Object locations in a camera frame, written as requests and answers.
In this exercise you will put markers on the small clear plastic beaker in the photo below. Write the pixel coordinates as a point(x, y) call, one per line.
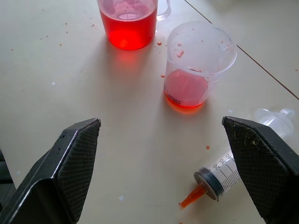
point(194, 77)

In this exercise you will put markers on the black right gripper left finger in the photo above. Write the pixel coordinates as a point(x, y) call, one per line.
point(74, 168)

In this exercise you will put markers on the clear syringe with orange tip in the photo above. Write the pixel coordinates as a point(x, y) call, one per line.
point(217, 177)

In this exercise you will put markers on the beaker of red liquid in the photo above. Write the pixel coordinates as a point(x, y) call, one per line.
point(129, 25)

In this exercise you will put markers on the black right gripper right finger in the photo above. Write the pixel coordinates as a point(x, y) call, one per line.
point(259, 168)

